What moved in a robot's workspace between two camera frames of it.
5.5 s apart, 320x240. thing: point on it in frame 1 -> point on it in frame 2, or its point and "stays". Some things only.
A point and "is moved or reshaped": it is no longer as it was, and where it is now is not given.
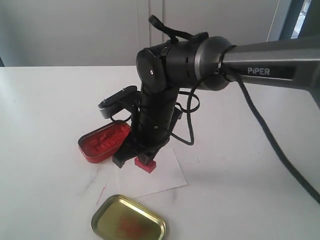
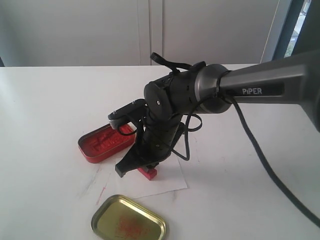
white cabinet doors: x=112 y=33 stays
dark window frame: x=311 y=24 stays
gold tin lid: x=122 y=217 stays
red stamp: x=148 y=168 is moved or reshaped
